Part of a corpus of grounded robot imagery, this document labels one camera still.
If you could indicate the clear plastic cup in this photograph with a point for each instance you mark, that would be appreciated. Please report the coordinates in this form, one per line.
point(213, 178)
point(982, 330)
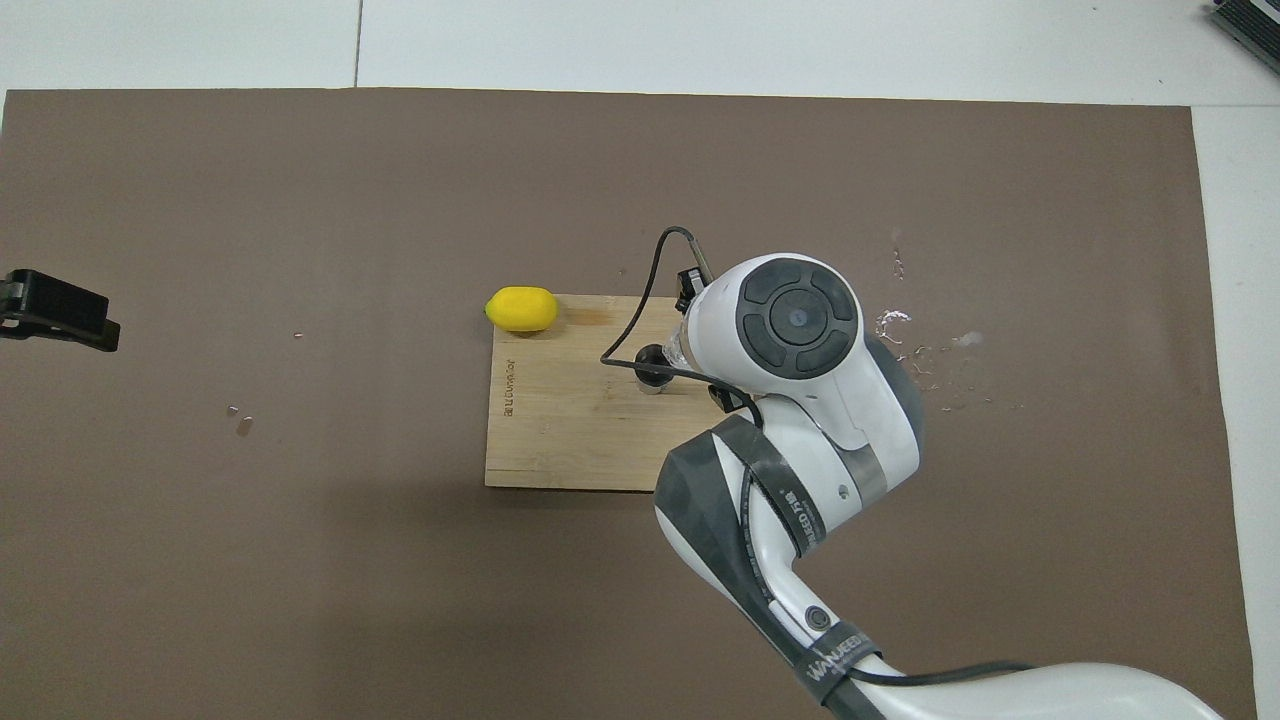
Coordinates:
point(680, 345)

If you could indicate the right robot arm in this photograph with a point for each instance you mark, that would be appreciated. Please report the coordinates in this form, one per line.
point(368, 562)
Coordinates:
point(800, 320)

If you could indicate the small metal cup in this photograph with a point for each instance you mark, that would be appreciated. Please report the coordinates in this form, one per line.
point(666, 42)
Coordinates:
point(652, 370)

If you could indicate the yellow lemon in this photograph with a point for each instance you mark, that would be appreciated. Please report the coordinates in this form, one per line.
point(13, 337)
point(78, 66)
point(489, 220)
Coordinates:
point(521, 308)

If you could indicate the bamboo cutting board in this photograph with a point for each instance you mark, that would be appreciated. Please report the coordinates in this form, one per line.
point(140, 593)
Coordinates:
point(560, 430)

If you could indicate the grey ridged device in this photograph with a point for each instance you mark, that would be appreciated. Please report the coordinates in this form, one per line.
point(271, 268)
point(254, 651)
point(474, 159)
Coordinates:
point(1250, 25)

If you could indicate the black clamp at left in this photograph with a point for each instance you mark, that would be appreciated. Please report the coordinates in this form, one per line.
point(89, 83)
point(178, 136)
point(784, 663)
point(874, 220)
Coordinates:
point(60, 310)

